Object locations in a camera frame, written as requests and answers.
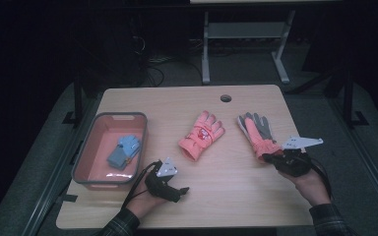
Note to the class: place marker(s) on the pink glove with cartoon print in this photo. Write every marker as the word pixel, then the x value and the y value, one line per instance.
pixel 200 136

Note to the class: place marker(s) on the person's right hand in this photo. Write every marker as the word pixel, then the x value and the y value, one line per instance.
pixel 311 188

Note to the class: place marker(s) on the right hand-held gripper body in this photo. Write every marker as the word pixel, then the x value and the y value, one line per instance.
pixel 293 162

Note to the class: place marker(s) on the black metal stand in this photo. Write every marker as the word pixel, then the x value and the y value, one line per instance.
pixel 348 98
pixel 77 98

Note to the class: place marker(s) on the person's left hand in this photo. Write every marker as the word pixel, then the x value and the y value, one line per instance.
pixel 142 201

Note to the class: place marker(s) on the pink plastic bin grey rim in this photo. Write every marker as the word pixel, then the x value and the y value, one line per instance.
pixel 95 157

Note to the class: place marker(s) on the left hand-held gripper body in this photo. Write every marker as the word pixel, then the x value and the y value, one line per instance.
pixel 159 185

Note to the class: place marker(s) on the grey metal frame table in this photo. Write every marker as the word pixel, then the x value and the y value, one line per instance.
pixel 242 30

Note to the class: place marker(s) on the pink glove with grey palm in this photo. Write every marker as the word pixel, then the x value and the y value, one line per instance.
pixel 259 137

